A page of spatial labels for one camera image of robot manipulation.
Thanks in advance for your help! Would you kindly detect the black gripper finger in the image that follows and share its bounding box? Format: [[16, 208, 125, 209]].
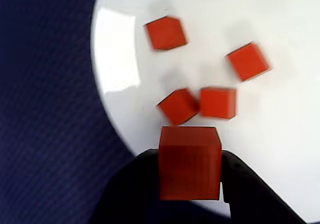
[[220, 150, 308, 224], [90, 148, 161, 224]]

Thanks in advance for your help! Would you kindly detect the blue woven table cloth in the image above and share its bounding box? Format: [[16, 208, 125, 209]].
[[0, 0, 232, 224]]

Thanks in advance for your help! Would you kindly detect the white round plate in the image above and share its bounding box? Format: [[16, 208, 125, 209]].
[[89, 0, 320, 224]]

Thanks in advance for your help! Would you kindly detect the red cube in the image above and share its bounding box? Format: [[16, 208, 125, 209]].
[[224, 41, 273, 82], [156, 88, 201, 126], [158, 126, 223, 201], [143, 15, 190, 51], [198, 86, 237, 120]]

